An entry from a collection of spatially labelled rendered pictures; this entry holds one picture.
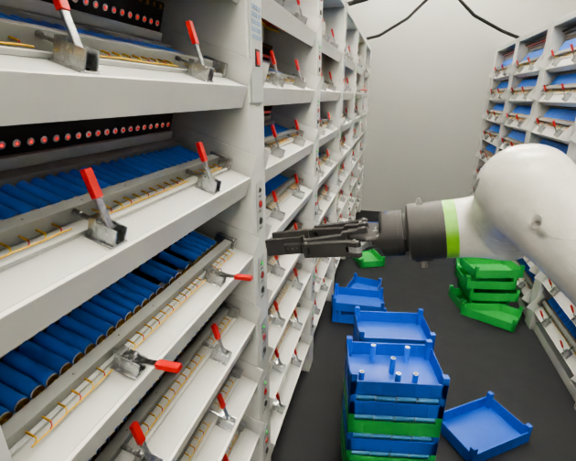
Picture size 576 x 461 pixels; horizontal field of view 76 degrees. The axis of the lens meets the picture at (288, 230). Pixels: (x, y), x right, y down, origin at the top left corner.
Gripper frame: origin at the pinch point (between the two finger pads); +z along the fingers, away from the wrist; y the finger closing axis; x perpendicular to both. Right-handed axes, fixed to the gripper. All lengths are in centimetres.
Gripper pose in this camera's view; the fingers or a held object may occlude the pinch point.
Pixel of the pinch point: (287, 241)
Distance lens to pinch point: 67.0
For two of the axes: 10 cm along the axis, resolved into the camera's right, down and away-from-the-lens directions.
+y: 2.8, -3.2, 9.0
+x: -1.8, -9.4, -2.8
